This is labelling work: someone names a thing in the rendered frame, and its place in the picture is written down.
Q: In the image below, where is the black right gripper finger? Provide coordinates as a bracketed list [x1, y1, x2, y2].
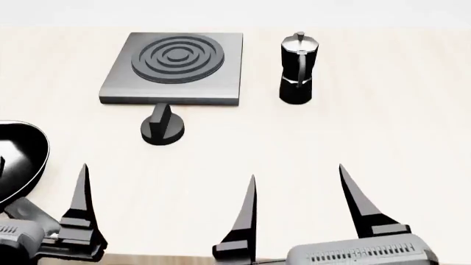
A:
[338, 163, 412, 240]
[212, 174, 258, 265]

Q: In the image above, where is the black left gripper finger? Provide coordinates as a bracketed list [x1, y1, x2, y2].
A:
[57, 163, 106, 245]

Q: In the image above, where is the black stove knob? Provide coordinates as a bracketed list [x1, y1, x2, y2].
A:
[140, 102, 186, 146]

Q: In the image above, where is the grey square stove plate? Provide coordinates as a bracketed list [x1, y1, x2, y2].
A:
[99, 32, 244, 107]

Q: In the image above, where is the dark ringed stove burner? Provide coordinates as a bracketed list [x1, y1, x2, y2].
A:
[131, 35, 225, 84]

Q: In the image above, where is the black frying pan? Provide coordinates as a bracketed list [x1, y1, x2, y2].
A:
[0, 119, 62, 234]

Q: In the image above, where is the black moka pot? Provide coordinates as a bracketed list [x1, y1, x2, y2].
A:
[278, 31, 320, 106]

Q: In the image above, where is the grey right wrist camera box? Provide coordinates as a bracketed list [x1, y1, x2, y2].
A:
[286, 233, 441, 265]

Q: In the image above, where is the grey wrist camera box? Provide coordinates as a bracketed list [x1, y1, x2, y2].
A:
[0, 219, 47, 265]
[286, 233, 441, 265]

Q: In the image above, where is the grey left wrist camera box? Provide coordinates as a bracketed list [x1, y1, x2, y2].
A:
[0, 219, 47, 265]

